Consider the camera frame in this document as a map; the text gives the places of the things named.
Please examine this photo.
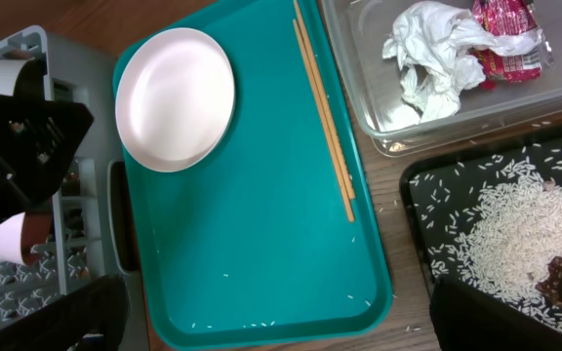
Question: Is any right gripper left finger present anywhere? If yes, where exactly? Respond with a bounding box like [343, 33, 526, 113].
[0, 95, 94, 223]

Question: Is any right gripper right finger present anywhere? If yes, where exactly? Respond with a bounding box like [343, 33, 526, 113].
[429, 277, 562, 351]

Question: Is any pink bowl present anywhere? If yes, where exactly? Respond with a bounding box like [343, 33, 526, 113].
[0, 213, 53, 265]

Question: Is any large white plate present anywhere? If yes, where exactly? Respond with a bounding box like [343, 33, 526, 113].
[115, 27, 236, 173]

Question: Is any wooden chopstick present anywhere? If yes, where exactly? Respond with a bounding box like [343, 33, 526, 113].
[293, 19, 355, 222]
[293, 0, 355, 200]

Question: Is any white tissue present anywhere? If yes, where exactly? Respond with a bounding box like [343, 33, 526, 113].
[381, 0, 544, 124]

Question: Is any black tray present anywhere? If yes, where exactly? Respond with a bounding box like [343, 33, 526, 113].
[399, 116, 562, 342]

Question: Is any spilled rice pile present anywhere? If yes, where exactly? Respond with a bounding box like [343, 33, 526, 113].
[410, 138, 562, 337]

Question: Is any grey plastic dish rack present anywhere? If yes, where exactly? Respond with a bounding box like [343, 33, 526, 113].
[0, 25, 149, 350]

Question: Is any teal plastic tray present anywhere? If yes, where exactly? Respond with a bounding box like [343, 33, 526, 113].
[124, 1, 392, 350]

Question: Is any red snack wrapper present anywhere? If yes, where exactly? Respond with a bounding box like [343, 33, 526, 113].
[470, 0, 554, 90]

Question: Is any clear plastic bin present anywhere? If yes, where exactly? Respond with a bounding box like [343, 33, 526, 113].
[320, 0, 562, 158]

